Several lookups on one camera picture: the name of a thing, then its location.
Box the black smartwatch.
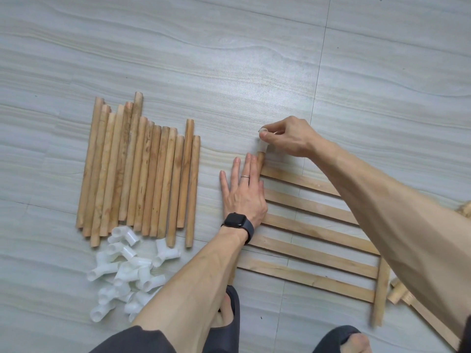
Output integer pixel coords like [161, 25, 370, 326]
[221, 212, 256, 244]

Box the pile of wooden dowels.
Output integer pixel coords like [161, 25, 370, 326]
[76, 92, 201, 249]

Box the person's black sandal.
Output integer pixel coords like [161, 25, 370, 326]
[313, 325, 372, 353]
[202, 285, 241, 353]

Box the person's left hand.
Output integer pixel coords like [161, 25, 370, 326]
[219, 152, 268, 228]

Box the person's left forearm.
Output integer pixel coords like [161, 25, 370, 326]
[132, 227, 247, 343]

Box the person's right hand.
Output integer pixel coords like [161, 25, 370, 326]
[259, 116, 325, 159]

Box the pile of white connectors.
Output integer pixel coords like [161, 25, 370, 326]
[87, 226, 181, 323]

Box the person's right forearm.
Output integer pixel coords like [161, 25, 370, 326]
[309, 139, 471, 343]

